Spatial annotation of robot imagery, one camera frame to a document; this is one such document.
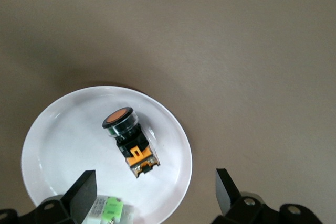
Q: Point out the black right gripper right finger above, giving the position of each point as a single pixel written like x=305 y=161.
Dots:
x=231 y=200

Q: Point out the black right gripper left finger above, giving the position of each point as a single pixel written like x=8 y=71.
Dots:
x=76 y=200

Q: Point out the orange push button switch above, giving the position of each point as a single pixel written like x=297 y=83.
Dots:
x=131 y=140

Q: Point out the small white green-labelled component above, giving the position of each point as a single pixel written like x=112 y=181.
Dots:
x=113 y=209

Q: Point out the pale pink round plate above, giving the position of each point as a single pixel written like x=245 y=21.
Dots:
x=73 y=142

